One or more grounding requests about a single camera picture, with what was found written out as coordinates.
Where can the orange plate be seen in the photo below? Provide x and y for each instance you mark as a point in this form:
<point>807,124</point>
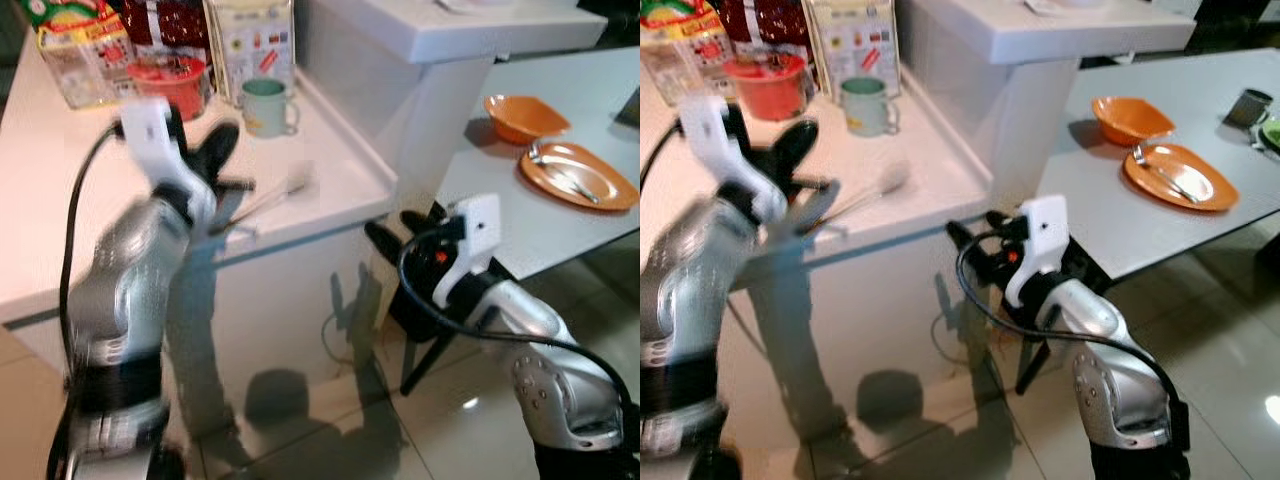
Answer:
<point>610,190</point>
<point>1215,190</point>

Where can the green plate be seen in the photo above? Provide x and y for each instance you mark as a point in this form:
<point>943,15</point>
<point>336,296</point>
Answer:
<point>1273,135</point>

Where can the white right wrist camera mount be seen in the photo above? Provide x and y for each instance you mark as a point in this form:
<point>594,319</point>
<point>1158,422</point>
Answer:
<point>478,225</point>
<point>1048,225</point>

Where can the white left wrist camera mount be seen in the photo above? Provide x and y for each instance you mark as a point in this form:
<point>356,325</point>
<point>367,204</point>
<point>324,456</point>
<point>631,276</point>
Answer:
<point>150,125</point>
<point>710,125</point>

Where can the black metal table leg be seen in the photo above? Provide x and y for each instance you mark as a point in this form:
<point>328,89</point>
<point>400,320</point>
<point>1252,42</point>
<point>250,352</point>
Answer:
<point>430,360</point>
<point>1035,365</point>

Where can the cream printed snack bag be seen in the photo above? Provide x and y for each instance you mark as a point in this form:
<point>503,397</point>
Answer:
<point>250,45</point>
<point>850,45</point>

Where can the orange bowl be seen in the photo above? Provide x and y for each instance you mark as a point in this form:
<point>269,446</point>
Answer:
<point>1130,118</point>
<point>525,118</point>

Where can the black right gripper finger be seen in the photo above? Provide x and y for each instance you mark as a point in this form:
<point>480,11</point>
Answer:
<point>385,243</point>
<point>420,224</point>
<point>967,242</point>
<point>1002,224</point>

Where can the metal spoon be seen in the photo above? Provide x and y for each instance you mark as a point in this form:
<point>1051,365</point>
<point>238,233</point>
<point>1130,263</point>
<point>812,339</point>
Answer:
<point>270,198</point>
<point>865,195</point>

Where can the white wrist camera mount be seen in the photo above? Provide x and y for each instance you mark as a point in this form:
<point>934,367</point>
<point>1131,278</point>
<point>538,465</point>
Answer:
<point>150,125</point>
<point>1048,225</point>
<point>710,125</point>
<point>478,225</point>

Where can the silver metal fork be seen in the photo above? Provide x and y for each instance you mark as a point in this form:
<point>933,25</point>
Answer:
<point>1175,185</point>
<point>570,183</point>

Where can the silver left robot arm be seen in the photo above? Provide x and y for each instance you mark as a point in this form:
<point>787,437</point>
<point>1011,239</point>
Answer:
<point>130,280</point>
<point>700,290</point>

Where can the pale green mug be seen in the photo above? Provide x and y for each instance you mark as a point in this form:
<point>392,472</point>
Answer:
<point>265,110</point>
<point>865,108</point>

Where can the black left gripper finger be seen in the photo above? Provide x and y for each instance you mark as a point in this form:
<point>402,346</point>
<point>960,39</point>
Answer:
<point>232,200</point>
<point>220,150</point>
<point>794,150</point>
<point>810,200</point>

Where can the green yellow snack bag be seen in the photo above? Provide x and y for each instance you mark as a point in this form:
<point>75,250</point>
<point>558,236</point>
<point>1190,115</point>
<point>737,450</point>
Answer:
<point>690,60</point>
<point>80,60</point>

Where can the white raised bar counter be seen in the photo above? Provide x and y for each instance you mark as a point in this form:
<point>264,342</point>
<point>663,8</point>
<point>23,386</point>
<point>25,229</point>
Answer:
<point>450,35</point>
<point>1050,35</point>

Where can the dark red snack bag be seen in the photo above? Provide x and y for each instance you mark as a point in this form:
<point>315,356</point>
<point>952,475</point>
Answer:
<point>165,25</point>
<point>765,25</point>

